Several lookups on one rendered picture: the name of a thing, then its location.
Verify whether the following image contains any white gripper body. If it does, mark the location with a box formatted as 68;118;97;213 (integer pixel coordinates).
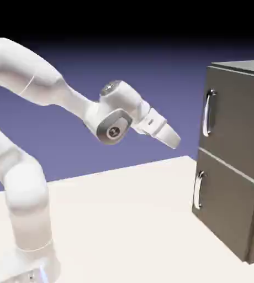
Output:
154;123;182;150

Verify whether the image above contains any dark grey tall cabinet door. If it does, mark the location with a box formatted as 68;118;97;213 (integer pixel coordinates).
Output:
198;65;254;184

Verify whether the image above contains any dark grey cabinet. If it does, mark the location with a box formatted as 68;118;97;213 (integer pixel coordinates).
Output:
192;59;254;265

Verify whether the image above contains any dark grey short cabinet door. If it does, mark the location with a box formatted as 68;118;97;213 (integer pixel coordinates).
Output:
192;147;254;263

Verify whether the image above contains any long curved silver handle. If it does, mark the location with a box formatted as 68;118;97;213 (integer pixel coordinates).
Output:
202;88;218;138

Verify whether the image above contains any short curved silver handle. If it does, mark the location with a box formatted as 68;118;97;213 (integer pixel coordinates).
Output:
193;170;207;210

